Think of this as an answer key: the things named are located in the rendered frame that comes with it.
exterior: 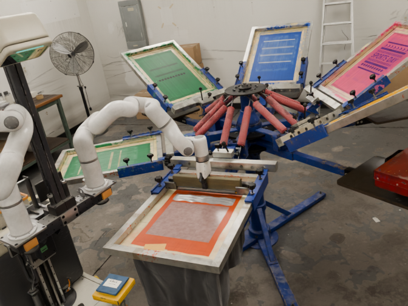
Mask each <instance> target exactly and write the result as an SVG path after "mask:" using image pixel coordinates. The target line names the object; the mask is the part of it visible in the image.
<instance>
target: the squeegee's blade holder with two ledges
mask: <svg viewBox="0 0 408 306"><path fill-rule="evenodd" d="M178 189H192V190H200V191H214V192H228V193H236V191H233V190H225V189H211V188H208V189H202V188H196V187H188V186H178Z"/></svg>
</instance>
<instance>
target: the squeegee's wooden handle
mask: <svg viewBox="0 0 408 306"><path fill-rule="evenodd" d="M172 178H173V181H174V182H176V185H177V187H178V186H188V187H196V188H202V184H201V182H199V178H197V175H187V174H174V175H173V176H172ZM206 182H207V185H208V188H211V189H225V190H233V191H236V187H242V179H241V178H232V177H214V176H207V178H206Z"/></svg>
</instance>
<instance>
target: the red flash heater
mask: <svg viewBox="0 0 408 306"><path fill-rule="evenodd" d="M373 178H374V179H375V186H377V187H379V188H382V189H386V190H388V191H392V192H395V193H397V194H401V195H403V196H406V197H408V148H406V149H405V150H403V151H401V152H400V153H399V154H397V155H396V156H394V157H392V158H391V159H390V160H388V161H387V162H385V163H384V164H382V165H381V166H379V167H378V168H376V169H375V170H373Z"/></svg>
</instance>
